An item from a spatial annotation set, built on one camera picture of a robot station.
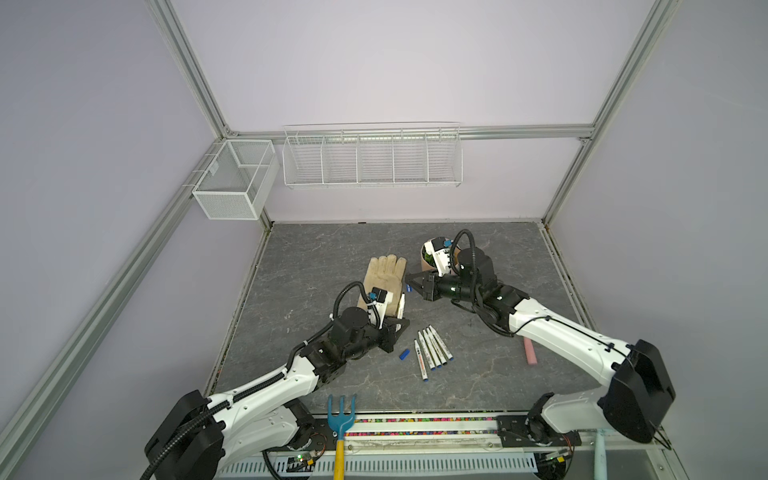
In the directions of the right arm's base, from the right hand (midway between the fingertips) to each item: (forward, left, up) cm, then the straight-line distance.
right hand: (406, 282), depth 75 cm
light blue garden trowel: (-34, -45, -23) cm, 61 cm away
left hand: (-8, 0, -9) cm, 12 cm away
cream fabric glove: (+19, +7, -24) cm, 31 cm away
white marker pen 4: (-11, -13, -23) cm, 29 cm away
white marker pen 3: (-12, -11, -23) cm, 28 cm away
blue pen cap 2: (-9, 0, -24) cm, 26 cm away
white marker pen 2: (-8, -7, -23) cm, 26 cm away
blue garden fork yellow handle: (-28, +17, -23) cm, 40 cm away
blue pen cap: (-1, -1, -1) cm, 2 cm away
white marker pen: (-9, -6, -23) cm, 26 cm away
